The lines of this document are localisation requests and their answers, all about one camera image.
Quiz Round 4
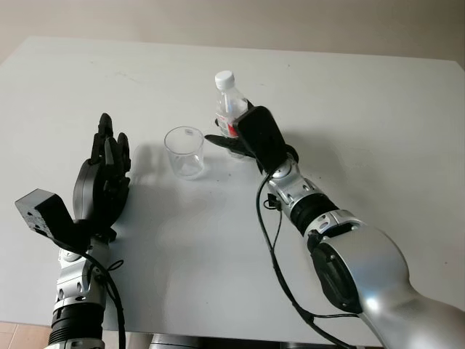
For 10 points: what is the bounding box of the clear water bottle red label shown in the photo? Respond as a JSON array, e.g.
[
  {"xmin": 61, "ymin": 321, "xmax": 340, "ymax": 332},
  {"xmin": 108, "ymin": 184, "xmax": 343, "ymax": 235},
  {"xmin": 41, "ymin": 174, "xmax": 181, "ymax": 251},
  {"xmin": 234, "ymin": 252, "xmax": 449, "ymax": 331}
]
[{"xmin": 213, "ymin": 70, "xmax": 251, "ymax": 159}]

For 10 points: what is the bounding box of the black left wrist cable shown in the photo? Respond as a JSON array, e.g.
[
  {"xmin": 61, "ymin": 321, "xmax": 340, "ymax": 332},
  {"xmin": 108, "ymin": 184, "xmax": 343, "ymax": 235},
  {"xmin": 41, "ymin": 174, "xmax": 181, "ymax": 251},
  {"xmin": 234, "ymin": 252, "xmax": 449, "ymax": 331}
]
[{"xmin": 84, "ymin": 249, "xmax": 127, "ymax": 349}]

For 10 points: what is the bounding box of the clear plastic cup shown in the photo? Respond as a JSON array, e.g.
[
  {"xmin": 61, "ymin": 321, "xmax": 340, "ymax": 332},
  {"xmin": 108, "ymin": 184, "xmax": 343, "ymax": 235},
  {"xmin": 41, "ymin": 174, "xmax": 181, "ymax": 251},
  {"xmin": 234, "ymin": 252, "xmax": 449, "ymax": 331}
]
[{"xmin": 163, "ymin": 125, "xmax": 205, "ymax": 180}]

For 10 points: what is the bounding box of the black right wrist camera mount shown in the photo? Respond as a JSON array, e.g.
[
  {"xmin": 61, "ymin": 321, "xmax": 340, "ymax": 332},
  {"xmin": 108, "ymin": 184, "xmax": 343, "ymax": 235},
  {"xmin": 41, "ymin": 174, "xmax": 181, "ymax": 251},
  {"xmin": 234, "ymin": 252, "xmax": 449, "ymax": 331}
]
[{"xmin": 235, "ymin": 105, "xmax": 290, "ymax": 176}]

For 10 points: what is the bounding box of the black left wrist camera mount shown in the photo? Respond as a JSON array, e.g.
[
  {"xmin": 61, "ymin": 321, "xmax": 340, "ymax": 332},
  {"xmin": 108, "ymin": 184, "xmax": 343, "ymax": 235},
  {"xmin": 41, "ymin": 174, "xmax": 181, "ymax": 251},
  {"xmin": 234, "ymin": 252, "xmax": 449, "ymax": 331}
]
[{"xmin": 15, "ymin": 188, "xmax": 92, "ymax": 252}]

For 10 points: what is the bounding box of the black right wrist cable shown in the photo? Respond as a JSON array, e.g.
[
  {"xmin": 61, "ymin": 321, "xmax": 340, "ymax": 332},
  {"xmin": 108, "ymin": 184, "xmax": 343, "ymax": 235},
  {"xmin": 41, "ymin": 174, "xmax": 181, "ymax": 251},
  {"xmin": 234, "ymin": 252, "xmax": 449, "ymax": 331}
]
[{"xmin": 255, "ymin": 169, "xmax": 356, "ymax": 349}]

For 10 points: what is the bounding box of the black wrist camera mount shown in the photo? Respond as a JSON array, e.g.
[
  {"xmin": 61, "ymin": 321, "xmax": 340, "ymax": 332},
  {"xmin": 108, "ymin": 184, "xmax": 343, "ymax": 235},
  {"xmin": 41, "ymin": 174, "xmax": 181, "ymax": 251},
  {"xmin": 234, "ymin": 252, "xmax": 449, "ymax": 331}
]
[
  {"xmin": 235, "ymin": 105, "xmax": 290, "ymax": 176},
  {"xmin": 15, "ymin": 188, "xmax": 92, "ymax": 252}
]

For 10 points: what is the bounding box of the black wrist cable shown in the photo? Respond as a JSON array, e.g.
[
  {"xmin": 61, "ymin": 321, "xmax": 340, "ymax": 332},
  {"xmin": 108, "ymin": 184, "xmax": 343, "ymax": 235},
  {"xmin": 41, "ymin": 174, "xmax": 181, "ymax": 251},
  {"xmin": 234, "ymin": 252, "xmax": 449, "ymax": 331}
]
[
  {"xmin": 84, "ymin": 249, "xmax": 127, "ymax": 349},
  {"xmin": 255, "ymin": 169, "xmax": 356, "ymax": 349}
]

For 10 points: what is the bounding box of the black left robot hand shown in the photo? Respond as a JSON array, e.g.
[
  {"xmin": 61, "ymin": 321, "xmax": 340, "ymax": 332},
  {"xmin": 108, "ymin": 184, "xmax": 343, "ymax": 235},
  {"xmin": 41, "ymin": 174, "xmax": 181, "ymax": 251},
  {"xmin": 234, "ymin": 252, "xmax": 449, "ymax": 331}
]
[{"xmin": 72, "ymin": 113, "xmax": 132, "ymax": 240}]

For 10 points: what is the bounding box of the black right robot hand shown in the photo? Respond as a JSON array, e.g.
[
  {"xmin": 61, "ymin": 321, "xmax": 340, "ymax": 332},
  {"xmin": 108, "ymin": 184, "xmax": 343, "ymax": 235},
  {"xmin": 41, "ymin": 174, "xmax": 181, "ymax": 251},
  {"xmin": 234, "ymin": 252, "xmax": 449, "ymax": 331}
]
[{"xmin": 204, "ymin": 97, "xmax": 301, "ymax": 164}]

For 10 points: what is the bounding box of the dark robot torso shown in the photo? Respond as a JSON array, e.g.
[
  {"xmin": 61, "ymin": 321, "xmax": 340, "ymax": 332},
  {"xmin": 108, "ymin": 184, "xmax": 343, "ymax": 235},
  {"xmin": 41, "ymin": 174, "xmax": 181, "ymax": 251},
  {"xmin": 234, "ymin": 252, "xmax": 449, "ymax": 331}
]
[{"xmin": 150, "ymin": 334, "xmax": 364, "ymax": 349}]

